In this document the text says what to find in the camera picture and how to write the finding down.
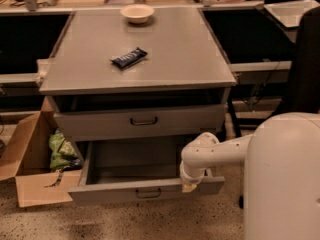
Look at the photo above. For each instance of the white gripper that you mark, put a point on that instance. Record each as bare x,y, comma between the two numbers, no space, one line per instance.
190,177

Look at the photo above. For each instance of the grey drawer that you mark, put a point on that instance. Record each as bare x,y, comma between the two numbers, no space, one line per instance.
134,123
136,169

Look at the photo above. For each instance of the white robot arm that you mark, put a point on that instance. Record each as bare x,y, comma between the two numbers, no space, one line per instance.
206,151

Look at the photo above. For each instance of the grey top drawer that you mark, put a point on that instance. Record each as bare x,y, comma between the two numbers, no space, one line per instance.
134,123

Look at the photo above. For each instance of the grey drawer cabinet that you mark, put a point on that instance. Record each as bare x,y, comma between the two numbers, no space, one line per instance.
184,66

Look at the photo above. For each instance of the open cardboard box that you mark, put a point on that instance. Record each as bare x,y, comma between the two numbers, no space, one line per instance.
26,159

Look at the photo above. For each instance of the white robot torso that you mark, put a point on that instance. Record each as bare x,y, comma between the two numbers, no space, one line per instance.
282,179

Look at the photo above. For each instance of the green chip bag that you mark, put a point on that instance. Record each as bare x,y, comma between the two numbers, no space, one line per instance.
63,156

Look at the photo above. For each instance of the blue snack bar wrapper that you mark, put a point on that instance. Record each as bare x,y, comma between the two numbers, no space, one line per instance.
129,59

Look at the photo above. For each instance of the black office chair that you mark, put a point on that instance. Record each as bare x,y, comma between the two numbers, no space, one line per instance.
303,88

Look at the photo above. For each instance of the white bowl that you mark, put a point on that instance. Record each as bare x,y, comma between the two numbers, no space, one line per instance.
137,13

